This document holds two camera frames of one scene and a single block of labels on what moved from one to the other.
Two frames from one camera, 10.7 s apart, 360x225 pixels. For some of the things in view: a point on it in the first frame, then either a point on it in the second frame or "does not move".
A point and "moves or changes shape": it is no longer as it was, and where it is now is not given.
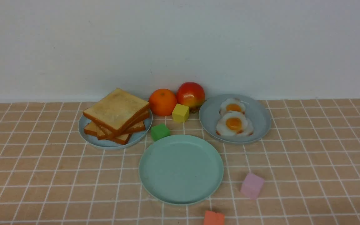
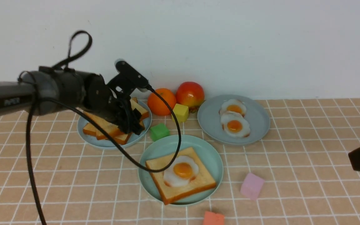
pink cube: x=252 y=185 does not move
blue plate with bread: x=135 y=138 does not move
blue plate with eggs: x=255 y=109 does not move
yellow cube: x=181 y=113 does not move
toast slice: x=116 y=109 moves or changes shape
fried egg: x=234 y=123 → x=181 y=172
